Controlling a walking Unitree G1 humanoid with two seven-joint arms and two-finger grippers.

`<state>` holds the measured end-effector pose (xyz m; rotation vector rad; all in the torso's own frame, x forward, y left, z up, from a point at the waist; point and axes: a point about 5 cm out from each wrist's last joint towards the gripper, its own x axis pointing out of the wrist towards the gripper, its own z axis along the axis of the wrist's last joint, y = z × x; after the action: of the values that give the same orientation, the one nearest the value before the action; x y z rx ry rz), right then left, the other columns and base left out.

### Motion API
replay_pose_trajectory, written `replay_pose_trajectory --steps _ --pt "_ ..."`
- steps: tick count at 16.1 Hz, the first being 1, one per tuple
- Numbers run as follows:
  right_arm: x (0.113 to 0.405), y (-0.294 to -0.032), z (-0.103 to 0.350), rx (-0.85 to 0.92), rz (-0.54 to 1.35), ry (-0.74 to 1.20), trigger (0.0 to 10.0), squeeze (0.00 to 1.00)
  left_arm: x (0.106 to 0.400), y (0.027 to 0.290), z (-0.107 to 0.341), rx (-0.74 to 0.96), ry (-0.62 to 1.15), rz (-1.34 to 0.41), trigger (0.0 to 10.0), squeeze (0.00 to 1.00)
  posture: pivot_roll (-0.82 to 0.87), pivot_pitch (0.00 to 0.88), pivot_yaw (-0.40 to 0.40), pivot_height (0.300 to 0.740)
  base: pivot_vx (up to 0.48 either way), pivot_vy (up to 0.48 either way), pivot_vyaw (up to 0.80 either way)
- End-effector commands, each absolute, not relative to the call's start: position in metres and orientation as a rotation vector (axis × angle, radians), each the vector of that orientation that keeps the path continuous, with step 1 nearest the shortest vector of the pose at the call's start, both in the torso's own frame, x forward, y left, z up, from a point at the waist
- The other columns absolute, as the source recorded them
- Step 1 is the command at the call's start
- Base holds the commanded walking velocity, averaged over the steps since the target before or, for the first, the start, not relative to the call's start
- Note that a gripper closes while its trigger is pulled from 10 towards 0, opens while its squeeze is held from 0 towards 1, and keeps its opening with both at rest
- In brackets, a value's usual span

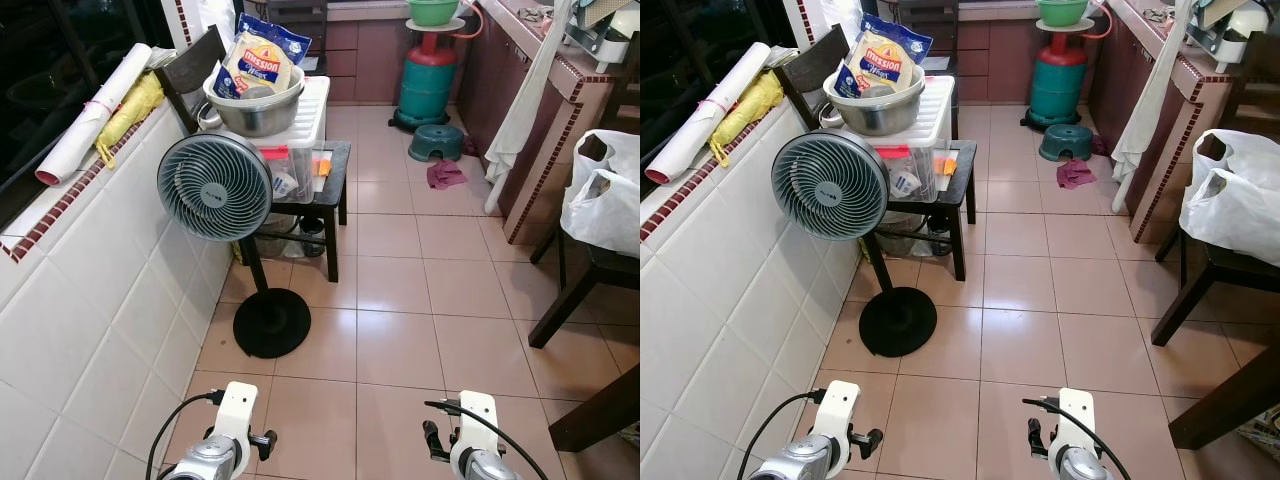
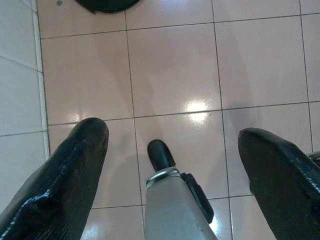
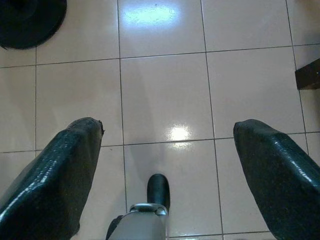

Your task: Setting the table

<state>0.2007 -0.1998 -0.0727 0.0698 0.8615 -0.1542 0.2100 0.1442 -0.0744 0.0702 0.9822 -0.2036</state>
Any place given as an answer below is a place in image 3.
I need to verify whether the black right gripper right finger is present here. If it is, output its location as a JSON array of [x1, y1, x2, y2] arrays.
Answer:
[[232, 118, 320, 240]]

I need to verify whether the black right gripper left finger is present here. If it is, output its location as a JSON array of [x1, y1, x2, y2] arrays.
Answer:
[[0, 116, 105, 240]]

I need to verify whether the silver robot leg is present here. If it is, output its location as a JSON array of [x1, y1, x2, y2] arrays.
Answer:
[[106, 202, 169, 240]]

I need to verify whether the black robot foot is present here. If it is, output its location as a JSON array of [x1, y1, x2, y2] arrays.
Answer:
[[146, 173, 172, 210]]

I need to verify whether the dark brown wooden furniture piece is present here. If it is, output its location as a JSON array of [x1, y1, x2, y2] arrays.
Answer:
[[294, 57, 320, 91]]

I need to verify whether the black round ribbed object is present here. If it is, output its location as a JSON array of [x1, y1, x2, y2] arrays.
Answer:
[[0, 0, 68, 50]]

